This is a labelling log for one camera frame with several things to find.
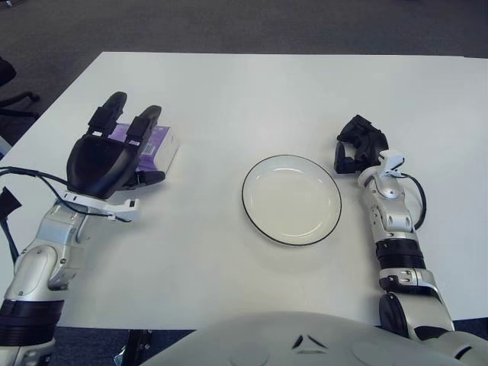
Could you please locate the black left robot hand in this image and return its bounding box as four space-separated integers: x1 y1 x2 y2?
66 91 167 200

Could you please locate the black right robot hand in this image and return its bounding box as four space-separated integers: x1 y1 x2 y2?
332 113 390 175

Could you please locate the purple tissue paper pack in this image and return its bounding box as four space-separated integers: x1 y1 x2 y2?
108 122 181 175

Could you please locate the white plate with black rim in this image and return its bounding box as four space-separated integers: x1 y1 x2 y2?
241 154 343 247

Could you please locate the black office chair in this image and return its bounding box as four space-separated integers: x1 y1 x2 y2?
0 56 41 119

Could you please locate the silver robot torso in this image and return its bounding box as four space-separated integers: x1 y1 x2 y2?
139 310 488 366

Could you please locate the white right wrist mount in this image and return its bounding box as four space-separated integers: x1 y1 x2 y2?
379 150 405 178

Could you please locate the white wrist mount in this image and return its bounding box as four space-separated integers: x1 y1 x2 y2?
56 188 141 224
379 150 405 178

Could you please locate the white left wrist mount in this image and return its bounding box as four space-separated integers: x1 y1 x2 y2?
56 188 141 224

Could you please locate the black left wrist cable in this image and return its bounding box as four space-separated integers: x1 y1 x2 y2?
0 165 130 260

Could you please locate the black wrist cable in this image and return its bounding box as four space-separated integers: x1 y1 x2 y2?
400 173 427 232
0 165 130 260

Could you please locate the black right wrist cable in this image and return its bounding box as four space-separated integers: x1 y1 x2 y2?
400 173 427 232

